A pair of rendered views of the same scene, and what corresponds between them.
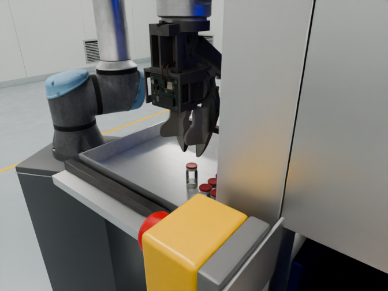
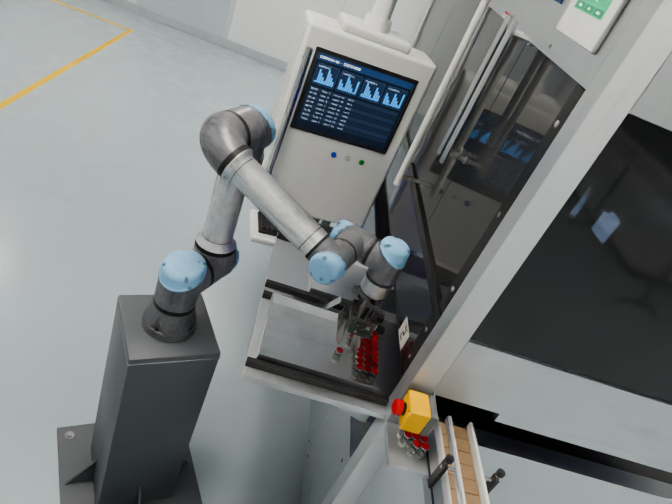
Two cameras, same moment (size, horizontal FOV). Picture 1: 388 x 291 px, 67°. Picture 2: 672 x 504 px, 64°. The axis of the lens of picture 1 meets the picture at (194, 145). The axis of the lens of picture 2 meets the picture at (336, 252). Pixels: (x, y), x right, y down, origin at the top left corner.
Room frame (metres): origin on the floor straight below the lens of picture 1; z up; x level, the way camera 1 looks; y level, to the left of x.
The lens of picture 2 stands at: (-0.19, 0.95, 1.93)
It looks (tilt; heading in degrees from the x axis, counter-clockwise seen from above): 32 degrees down; 310
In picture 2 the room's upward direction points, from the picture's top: 24 degrees clockwise
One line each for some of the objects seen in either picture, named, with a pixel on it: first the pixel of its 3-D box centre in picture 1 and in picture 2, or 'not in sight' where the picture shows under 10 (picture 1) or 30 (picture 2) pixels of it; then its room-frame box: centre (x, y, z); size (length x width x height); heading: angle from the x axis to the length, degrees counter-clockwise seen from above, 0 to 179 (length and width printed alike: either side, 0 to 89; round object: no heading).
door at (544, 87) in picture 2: not in sight; (488, 176); (0.44, -0.20, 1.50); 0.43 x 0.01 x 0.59; 141
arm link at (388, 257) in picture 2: not in sight; (387, 261); (0.44, 0.01, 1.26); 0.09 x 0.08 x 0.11; 27
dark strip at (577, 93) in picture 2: not in sight; (477, 251); (0.30, -0.08, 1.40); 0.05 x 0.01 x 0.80; 141
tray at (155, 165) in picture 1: (185, 163); (321, 342); (0.51, 0.02, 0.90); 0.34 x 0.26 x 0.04; 51
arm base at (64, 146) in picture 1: (77, 135); (172, 311); (0.79, 0.34, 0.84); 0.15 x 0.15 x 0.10
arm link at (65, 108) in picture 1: (73, 96); (182, 279); (0.79, 0.34, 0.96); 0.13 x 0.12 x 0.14; 117
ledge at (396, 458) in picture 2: not in sight; (411, 451); (0.13, -0.03, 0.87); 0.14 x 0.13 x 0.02; 51
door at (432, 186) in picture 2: not in sight; (459, 114); (0.79, -0.49, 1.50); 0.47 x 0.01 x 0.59; 141
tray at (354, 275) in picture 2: not in sight; (358, 283); (0.71, -0.28, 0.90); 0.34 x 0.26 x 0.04; 51
